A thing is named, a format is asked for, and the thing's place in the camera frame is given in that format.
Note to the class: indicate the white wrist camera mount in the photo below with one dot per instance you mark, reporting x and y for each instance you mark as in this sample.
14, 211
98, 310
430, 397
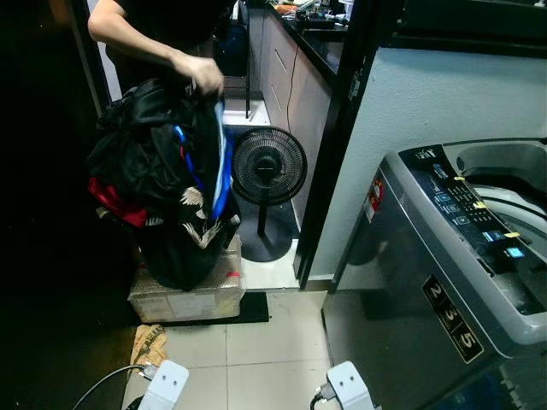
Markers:
165, 386
352, 386

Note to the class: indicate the grey kitchen counter cabinet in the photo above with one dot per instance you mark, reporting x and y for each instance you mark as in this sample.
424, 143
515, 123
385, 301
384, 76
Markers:
295, 94

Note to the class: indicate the person right forearm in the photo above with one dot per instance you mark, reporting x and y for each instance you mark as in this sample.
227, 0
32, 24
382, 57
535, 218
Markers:
128, 36

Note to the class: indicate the person right hand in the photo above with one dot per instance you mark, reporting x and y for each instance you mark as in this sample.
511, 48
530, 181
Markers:
198, 75

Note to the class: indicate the black standing fan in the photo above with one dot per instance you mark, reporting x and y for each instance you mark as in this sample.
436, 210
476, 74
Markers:
268, 166

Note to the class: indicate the brown crumpled cloth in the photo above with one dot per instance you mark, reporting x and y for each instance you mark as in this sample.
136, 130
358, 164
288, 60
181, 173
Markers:
148, 343

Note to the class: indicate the red white warning sticker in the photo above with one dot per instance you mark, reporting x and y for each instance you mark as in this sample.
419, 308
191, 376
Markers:
375, 196

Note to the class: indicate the taped cardboard box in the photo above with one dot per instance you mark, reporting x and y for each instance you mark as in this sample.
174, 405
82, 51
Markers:
192, 299

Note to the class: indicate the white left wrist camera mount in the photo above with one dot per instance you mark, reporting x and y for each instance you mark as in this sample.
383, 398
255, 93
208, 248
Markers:
165, 386

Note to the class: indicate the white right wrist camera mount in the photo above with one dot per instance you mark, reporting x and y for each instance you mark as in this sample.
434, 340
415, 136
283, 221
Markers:
352, 386

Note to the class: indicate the black number sticker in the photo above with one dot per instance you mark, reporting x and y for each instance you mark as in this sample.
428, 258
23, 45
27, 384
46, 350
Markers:
453, 319

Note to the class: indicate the black door frame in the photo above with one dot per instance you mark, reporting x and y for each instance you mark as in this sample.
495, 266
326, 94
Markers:
346, 128

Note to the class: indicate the grey top-load washing machine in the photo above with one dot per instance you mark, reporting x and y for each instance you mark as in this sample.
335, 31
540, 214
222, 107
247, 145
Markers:
410, 265

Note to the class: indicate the black laundry bag with clothes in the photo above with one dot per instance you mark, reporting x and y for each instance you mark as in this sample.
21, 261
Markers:
158, 162

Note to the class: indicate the person torso black shirt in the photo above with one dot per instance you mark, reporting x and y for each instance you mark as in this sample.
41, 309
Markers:
175, 24

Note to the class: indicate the black wall cabinet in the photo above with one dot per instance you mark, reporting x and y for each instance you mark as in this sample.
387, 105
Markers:
470, 21

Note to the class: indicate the red garment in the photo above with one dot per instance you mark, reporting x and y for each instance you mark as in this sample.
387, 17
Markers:
113, 203

